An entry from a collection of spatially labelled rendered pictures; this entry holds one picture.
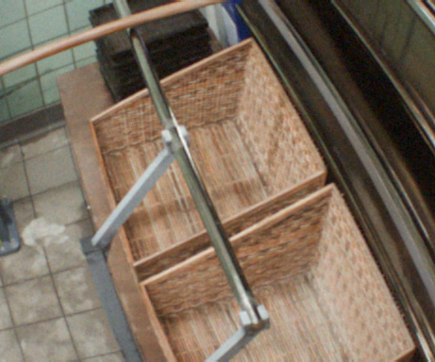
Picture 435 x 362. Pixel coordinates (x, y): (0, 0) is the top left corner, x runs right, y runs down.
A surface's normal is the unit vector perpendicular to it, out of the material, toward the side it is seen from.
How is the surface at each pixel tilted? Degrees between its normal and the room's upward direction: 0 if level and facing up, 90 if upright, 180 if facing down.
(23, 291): 0
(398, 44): 70
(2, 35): 90
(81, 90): 0
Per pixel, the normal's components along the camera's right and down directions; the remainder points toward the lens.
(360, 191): -0.93, 0.03
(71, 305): -0.12, -0.71
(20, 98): 0.29, 0.64
